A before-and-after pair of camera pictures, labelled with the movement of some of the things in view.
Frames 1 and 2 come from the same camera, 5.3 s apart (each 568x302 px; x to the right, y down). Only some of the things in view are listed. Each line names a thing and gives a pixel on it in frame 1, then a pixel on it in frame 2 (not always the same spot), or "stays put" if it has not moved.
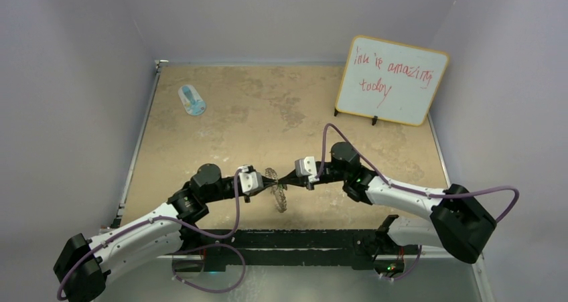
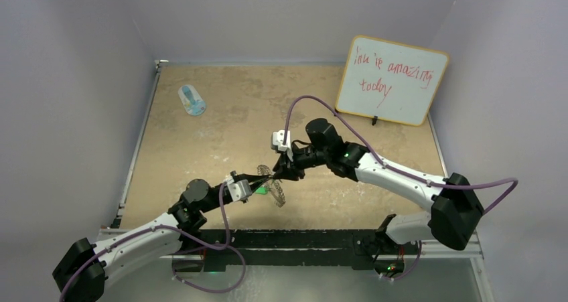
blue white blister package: (192, 102) stays put
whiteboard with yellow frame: (390, 82) stays put
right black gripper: (293, 179) to (288, 170)
